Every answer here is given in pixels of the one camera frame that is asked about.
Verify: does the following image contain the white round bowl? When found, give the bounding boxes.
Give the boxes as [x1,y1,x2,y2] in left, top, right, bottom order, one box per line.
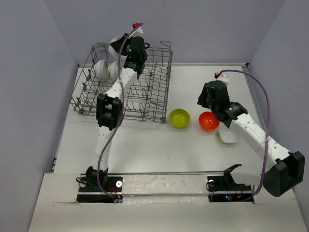
[108,36,126,66]
[108,61,118,81]
[94,59,108,80]

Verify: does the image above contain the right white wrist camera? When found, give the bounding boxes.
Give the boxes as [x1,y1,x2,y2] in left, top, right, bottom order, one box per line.
[214,72,230,85]

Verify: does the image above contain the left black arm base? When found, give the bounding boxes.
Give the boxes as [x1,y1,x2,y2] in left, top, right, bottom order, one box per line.
[76,166,123,203]

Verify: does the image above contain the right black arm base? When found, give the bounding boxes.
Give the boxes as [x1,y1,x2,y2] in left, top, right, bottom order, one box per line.
[205,164,254,203]

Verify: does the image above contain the white square bowl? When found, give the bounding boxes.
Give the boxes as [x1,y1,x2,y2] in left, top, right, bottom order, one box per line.
[219,125,240,144]

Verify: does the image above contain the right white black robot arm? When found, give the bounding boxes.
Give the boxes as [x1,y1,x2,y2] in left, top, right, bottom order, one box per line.
[197,80,305,197]

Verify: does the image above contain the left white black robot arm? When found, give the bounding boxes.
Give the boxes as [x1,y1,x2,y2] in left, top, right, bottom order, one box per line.
[85,32,149,191]

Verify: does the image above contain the grey wire dish rack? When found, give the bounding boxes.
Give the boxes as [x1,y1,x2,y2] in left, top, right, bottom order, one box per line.
[70,41,173,123]

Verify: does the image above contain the orange bowl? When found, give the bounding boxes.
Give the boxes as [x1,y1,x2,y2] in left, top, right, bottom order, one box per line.
[198,111,220,131]

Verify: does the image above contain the lime green bowl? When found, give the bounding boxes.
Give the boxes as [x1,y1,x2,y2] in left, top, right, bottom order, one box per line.
[169,109,190,129]

